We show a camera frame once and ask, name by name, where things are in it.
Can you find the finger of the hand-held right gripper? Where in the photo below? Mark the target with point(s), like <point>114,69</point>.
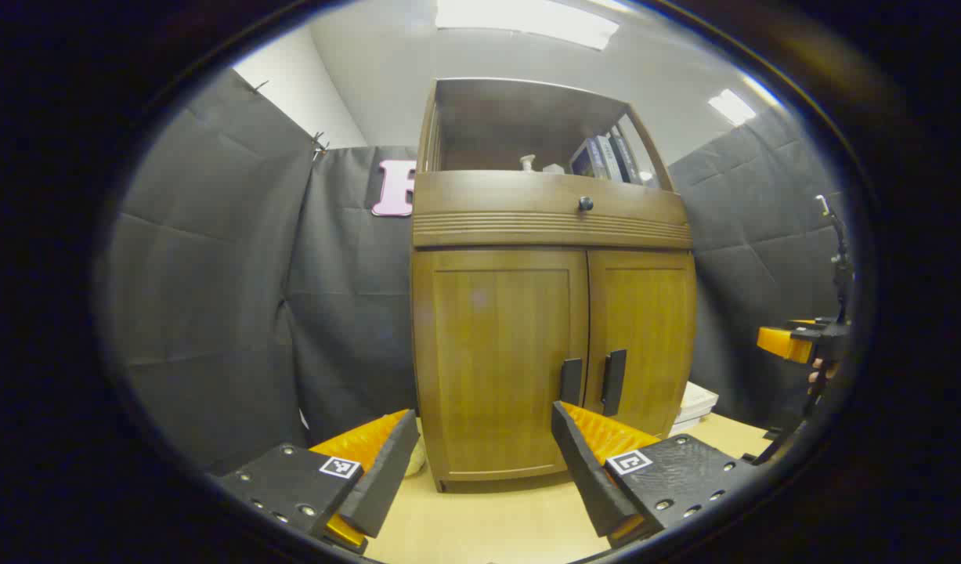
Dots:
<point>778,342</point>

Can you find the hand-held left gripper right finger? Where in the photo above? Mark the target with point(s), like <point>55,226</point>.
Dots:
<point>586,470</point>

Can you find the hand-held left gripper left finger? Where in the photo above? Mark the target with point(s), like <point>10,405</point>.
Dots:
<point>386,470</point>

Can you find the wooden cabinet door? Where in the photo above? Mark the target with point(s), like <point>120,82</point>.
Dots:
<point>488,352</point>
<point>644,313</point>

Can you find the wooden double-door shoe cabinet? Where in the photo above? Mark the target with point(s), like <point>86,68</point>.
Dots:
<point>496,117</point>

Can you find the wooden cabinet drawer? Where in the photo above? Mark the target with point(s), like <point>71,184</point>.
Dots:
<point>488,204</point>

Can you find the cream round object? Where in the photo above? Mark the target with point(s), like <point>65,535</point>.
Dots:
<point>416,462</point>

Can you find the thick white box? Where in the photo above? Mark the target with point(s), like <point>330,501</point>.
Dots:
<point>699,397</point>

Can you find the flat white box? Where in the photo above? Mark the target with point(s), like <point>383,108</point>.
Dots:
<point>688,423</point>

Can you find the small ceiling light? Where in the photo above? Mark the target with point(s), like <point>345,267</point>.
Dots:
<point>731,106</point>

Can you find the black backdrop cloth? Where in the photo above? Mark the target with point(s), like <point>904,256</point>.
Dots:
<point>214,274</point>

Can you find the dark blue book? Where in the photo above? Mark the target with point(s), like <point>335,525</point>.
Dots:
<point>583,160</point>

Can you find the small white pump bottle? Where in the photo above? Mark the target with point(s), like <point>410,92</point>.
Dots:
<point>527,163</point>

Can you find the large ceiling light panel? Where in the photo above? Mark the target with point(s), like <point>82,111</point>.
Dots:
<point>527,19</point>

